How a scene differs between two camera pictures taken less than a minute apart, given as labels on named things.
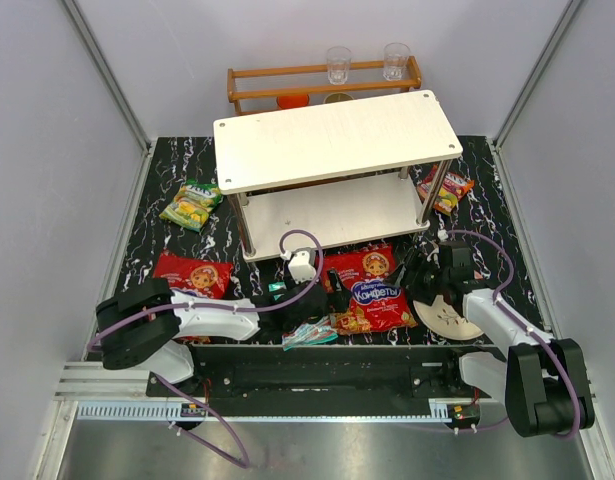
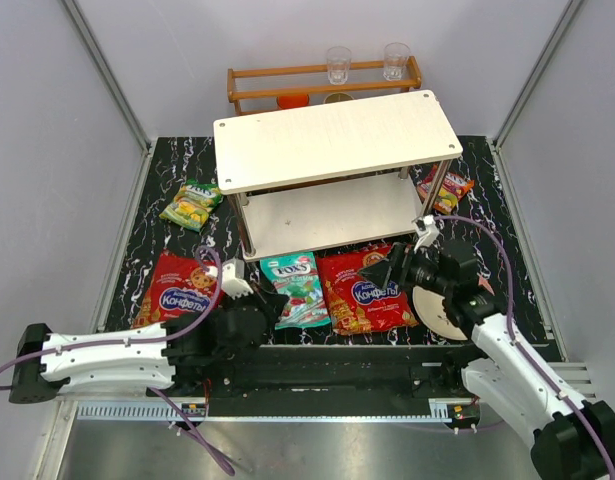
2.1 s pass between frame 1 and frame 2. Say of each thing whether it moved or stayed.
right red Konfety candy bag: stayed
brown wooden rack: stayed
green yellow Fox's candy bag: stayed
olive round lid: stayed
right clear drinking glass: stayed
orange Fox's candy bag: stayed
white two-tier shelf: stayed
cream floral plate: stayed
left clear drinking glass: stayed
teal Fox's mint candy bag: moved
